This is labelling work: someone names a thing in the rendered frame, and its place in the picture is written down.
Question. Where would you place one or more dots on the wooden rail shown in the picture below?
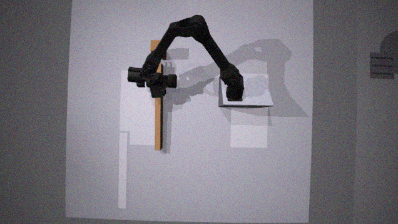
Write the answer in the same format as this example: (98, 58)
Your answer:
(159, 118)

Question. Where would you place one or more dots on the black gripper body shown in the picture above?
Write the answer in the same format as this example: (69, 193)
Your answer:
(171, 81)

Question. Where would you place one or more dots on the wooden post with slot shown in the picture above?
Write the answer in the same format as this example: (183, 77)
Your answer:
(154, 44)

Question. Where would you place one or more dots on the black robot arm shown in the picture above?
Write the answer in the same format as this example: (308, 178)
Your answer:
(197, 28)

